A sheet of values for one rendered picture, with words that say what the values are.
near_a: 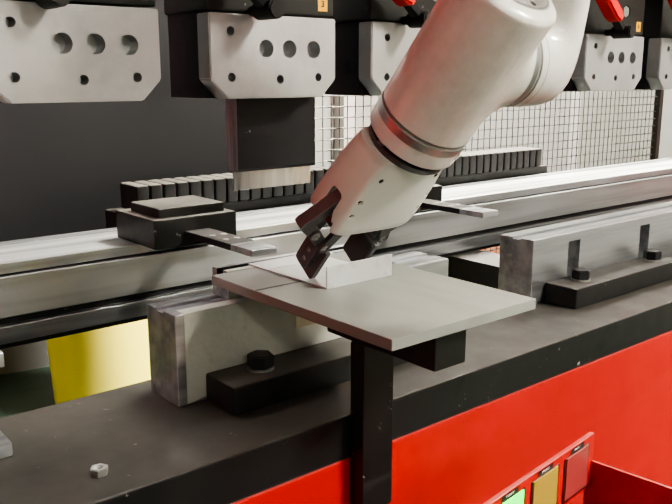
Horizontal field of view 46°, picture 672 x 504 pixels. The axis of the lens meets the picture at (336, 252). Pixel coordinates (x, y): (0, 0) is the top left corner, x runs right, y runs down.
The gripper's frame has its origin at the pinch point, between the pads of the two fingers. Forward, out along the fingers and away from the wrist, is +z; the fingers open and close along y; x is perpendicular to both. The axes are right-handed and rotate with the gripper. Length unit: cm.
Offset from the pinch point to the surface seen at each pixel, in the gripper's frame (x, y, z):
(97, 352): -100, -56, 189
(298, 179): -11.4, -2.8, 1.8
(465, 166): -35, -73, 31
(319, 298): 5.8, 6.6, -1.9
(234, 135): -14.5, 5.6, -2.4
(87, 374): -97, -53, 197
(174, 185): -36.3, -7.6, 29.7
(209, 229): -19.4, -1.7, 19.3
